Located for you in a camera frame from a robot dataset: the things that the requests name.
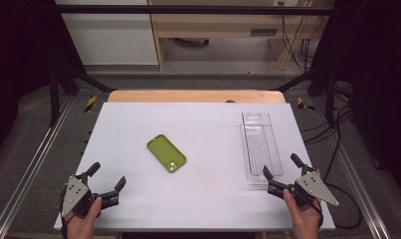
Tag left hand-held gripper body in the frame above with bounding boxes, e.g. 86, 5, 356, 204
60, 172, 120, 219

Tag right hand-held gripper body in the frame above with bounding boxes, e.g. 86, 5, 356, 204
267, 166, 340, 208

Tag clear plastic packaging tray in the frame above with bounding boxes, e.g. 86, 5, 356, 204
240, 111, 285, 186

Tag person's left hand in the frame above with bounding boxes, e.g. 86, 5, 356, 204
66, 196, 103, 239

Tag person's right hand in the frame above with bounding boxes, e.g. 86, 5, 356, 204
283, 188, 324, 239

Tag yellow black floor tape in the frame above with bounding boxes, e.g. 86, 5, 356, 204
84, 96, 99, 114
297, 97, 316, 113

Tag wooden table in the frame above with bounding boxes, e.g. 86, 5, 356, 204
106, 89, 287, 105

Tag white cabinet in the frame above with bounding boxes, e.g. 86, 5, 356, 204
54, 0, 159, 67

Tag light wooden desk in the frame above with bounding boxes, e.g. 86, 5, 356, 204
147, 0, 335, 72

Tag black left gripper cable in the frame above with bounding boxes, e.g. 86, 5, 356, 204
58, 188, 71, 239

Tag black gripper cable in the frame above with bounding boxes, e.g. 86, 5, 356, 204
58, 188, 71, 239
318, 181, 362, 230

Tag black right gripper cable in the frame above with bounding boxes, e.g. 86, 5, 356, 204
318, 181, 362, 230

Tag aluminium floor rail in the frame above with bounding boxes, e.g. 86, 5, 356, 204
310, 99, 392, 239
0, 95, 76, 239

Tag black floor cables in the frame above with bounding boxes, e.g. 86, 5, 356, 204
300, 82, 355, 183

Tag black metal frame stand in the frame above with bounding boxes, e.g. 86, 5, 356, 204
48, 62, 118, 127
270, 62, 337, 124

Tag hanging cables behind desk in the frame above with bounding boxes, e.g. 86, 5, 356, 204
280, 13, 329, 72

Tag black horizontal frame bar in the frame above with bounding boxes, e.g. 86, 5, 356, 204
54, 4, 335, 16

